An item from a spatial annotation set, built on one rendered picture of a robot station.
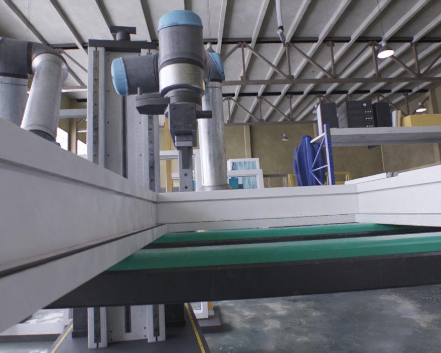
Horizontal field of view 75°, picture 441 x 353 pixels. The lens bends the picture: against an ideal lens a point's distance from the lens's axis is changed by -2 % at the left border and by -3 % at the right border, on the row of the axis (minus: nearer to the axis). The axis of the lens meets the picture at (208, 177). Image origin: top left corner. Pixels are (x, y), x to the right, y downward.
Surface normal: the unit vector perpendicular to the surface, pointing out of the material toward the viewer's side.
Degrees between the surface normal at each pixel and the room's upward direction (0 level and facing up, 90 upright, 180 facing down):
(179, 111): 90
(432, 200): 90
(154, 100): 90
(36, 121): 50
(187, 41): 90
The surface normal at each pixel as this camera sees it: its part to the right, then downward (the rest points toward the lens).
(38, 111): 0.22, -0.73
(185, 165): 0.05, 0.39
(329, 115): -0.22, -0.11
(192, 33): 0.59, -0.12
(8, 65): 0.56, 0.25
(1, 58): 0.34, 0.29
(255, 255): 0.04, -0.12
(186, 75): 0.25, -0.12
